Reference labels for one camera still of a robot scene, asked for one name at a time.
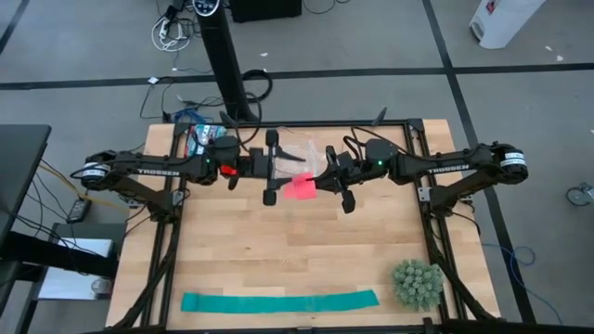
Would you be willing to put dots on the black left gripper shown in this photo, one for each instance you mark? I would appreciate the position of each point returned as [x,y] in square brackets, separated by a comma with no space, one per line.
[271,167]

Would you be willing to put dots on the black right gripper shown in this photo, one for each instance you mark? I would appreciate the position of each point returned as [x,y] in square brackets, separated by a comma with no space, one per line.
[348,171]

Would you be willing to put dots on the clear plastic wrapper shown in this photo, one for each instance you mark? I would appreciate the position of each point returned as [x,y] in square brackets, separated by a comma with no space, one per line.
[301,150]

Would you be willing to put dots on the pink elastic bandage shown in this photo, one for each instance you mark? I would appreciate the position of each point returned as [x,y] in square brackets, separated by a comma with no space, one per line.
[301,190]

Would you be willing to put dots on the clear plastic tray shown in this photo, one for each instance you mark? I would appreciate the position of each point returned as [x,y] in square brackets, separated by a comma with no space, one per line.
[301,134]

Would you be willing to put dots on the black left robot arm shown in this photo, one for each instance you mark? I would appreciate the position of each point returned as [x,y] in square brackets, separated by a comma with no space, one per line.
[158,170]

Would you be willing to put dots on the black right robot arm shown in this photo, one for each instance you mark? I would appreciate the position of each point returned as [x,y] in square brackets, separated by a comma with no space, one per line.
[448,168]

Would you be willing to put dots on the green elastic bandage strip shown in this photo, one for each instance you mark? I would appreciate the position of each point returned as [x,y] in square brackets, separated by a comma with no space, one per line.
[278,304]

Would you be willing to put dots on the red tag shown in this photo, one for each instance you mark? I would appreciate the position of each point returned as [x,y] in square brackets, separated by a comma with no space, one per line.
[228,170]

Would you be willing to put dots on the teal first aid pack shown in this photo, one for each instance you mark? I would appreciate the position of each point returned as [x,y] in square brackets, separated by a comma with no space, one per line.
[199,134]

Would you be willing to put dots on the black tower fan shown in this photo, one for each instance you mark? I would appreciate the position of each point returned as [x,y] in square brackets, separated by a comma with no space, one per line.
[223,55]

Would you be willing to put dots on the artificial green potted plant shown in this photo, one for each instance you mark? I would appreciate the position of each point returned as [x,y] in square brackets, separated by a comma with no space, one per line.
[417,285]

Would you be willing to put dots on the black box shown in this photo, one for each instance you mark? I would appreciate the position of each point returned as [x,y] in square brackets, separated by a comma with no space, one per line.
[264,9]

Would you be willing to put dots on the white power strip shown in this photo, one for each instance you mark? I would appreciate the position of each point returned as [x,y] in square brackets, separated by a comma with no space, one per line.
[163,30]

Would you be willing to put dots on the black side table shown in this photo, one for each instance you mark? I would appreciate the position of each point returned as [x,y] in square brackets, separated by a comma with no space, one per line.
[88,229]

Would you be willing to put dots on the black power adapter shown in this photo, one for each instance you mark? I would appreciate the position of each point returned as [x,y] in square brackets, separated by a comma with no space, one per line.
[79,211]

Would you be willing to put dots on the white box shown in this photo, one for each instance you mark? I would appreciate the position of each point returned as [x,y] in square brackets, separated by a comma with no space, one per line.
[83,247]

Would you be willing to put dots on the round clear cup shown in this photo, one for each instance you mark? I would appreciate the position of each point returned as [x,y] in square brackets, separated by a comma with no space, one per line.
[99,286]

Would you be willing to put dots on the white pedal bin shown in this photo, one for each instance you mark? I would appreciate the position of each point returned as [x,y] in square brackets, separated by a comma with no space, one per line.
[501,23]

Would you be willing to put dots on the grey caster wheel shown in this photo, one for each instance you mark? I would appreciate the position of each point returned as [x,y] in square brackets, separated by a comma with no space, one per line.
[580,195]

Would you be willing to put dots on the black desk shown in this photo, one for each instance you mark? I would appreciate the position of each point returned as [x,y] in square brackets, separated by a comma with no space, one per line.
[18,162]

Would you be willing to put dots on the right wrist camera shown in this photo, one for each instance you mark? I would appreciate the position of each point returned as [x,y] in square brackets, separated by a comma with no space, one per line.
[331,153]

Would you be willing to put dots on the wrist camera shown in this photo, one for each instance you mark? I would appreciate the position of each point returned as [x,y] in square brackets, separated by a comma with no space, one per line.
[272,137]
[331,153]

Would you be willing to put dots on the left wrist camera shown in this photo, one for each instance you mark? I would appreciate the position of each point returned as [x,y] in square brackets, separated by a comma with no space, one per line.
[272,137]

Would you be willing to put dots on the black aluminium table frame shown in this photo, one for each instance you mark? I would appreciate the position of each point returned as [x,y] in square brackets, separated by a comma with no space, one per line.
[325,124]

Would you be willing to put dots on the grey metal bracket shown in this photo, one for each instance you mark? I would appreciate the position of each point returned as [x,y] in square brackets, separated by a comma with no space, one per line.
[178,197]
[423,195]

